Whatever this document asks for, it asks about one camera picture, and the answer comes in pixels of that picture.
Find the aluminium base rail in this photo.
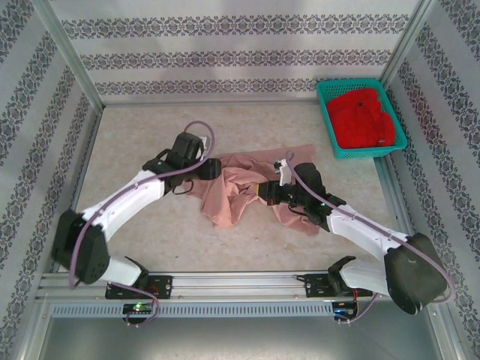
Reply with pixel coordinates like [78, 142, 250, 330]
[37, 271, 380, 301]

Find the red cloth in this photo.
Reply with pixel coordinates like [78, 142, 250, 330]
[325, 88, 398, 149]

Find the aluminium back frame rail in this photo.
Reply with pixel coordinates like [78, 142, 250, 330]
[100, 97, 320, 109]

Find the pink t-shirt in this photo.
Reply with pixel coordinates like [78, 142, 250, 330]
[200, 142, 323, 238]

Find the grey slotted cable duct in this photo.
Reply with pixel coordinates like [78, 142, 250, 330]
[50, 301, 337, 319]

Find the teal plastic basket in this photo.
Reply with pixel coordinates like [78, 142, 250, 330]
[316, 77, 409, 161]

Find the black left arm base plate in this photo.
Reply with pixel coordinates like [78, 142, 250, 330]
[105, 274, 174, 300]

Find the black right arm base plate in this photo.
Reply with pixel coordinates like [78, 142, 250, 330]
[304, 272, 372, 299]

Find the aluminium frame post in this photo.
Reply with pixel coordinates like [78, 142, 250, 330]
[31, 0, 105, 110]
[379, 0, 440, 89]

